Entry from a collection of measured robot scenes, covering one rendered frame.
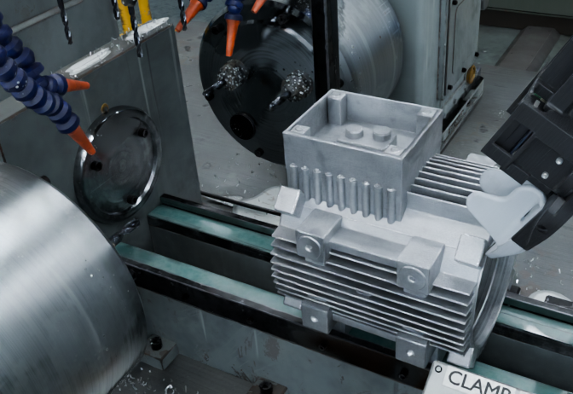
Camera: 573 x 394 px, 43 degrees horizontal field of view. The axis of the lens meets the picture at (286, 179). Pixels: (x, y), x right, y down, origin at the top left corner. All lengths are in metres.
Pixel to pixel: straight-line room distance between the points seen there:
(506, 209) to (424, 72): 0.61
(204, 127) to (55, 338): 0.90
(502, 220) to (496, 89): 0.97
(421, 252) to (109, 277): 0.26
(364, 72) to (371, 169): 0.34
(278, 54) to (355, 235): 0.37
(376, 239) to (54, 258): 0.28
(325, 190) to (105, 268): 0.21
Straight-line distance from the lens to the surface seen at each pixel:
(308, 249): 0.67
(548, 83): 0.55
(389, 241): 0.67
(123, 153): 0.92
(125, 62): 0.91
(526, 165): 0.55
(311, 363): 0.82
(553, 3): 3.92
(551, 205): 0.54
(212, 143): 1.38
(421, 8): 1.11
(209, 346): 0.90
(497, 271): 0.80
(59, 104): 0.68
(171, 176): 1.02
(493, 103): 1.49
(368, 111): 0.74
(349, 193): 0.67
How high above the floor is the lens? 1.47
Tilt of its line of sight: 33 degrees down
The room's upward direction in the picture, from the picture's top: 5 degrees counter-clockwise
